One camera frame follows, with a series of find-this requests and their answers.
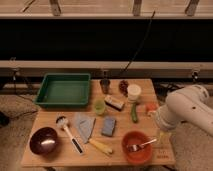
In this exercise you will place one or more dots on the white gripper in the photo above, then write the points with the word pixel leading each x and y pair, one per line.
pixel 163 133

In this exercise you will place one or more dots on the green pepper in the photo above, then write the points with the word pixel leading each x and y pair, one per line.
pixel 134 113

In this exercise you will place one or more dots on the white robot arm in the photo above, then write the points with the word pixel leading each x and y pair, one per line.
pixel 187 104

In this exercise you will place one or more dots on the light green plastic cup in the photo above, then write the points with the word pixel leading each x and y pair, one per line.
pixel 99 107

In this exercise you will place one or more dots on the small metal cup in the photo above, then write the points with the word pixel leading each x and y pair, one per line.
pixel 105 85

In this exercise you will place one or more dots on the orange round fruit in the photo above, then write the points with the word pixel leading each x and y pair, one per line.
pixel 150 107

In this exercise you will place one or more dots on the orange bowl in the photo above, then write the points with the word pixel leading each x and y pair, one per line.
pixel 140 157

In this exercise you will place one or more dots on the metal fork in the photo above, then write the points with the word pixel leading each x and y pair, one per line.
pixel 137 147

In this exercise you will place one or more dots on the dark red grape bunch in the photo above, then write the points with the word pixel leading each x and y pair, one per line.
pixel 123 85

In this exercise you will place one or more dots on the blue sponge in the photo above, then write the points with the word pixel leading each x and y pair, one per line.
pixel 108 126

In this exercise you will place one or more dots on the grey folded cloth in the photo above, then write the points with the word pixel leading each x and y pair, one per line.
pixel 84 125

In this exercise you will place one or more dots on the green plastic tray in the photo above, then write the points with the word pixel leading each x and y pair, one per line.
pixel 64 90

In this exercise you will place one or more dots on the dark purple bowl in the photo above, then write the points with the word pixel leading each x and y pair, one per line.
pixel 44 141

